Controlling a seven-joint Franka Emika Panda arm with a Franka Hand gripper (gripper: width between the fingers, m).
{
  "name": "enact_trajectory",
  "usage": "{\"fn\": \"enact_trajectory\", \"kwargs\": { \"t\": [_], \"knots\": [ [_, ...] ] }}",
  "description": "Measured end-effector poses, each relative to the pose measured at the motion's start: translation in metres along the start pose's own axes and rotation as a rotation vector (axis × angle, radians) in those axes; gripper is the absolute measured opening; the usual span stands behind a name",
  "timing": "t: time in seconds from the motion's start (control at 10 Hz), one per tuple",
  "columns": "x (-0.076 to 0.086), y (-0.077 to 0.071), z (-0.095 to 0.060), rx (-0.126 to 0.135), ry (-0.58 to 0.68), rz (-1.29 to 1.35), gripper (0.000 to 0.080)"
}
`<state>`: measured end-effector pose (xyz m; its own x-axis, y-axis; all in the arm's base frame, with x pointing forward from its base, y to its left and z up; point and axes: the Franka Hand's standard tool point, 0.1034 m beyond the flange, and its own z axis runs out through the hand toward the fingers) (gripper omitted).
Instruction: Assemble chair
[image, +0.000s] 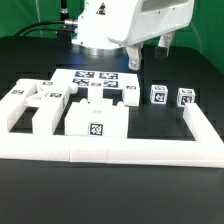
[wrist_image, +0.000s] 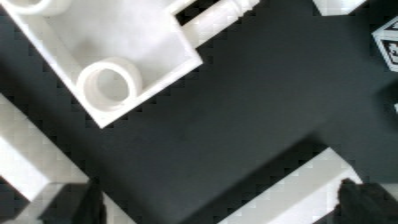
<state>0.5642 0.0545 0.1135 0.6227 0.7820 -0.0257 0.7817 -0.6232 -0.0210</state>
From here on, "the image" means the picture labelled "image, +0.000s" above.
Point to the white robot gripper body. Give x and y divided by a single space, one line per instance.
159 17

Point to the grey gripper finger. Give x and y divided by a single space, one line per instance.
135 56
162 49

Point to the white chair seat block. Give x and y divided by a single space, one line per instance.
101 119

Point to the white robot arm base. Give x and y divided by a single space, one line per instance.
105 26

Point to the white marker sheet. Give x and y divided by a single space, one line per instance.
81 79

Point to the white tagged cube left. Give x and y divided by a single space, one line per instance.
158 94

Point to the white tagged cube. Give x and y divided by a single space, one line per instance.
158 94
185 95

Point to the white tagged cube right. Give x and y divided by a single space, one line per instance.
185 95

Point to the black antenna post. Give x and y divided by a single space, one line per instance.
63 34

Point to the white chair back frame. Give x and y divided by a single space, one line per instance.
50 98

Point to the white U-shaped fixture frame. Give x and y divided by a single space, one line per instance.
205 150

